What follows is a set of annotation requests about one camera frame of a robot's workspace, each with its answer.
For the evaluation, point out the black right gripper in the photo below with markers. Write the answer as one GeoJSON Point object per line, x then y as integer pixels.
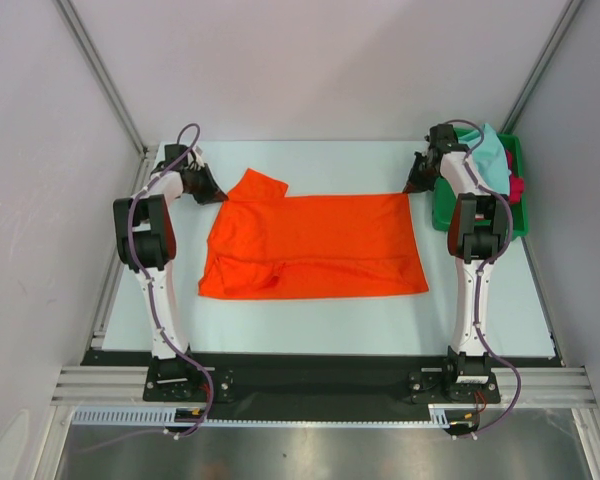
{"type": "Point", "coordinates": [422, 173]}

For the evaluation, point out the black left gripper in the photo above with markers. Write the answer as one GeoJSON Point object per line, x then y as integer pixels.
{"type": "Point", "coordinates": [212, 192]}

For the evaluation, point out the orange t shirt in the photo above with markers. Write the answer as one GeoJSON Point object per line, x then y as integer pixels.
{"type": "Point", "coordinates": [268, 245]}

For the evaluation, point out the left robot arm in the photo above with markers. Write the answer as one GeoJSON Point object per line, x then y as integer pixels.
{"type": "Point", "coordinates": [146, 241]}

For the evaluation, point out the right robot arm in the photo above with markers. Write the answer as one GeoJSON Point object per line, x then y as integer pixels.
{"type": "Point", "coordinates": [479, 234]}

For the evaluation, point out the teal t shirt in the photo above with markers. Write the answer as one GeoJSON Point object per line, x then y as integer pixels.
{"type": "Point", "coordinates": [490, 158]}

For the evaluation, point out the red t shirt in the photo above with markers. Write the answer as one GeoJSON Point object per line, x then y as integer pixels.
{"type": "Point", "coordinates": [516, 182]}

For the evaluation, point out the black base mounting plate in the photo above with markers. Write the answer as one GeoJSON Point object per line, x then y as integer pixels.
{"type": "Point", "coordinates": [320, 387]}

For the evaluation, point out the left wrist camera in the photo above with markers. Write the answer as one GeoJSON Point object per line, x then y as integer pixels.
{"type": "Point", "coordinates": [197, 157]}

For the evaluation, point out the right aluminium corner post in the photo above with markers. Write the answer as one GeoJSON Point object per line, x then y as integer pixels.
{"type": "Point", "coordinates": [540, 67]}

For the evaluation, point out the aluminium corner post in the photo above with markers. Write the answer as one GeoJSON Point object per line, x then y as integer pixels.
{"type": "Point", "coordinates": [540, 67]}
{"type": "Point", "coordinates": [94, 61]}

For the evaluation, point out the left aluminium corner post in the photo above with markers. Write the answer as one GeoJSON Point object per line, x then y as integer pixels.
{"type": "Point", "coordinates": [94, 61]}

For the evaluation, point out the white slotted cable duct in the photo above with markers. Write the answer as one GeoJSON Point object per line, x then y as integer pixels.
{"type": "Point", "coordinates": [184, 417]}

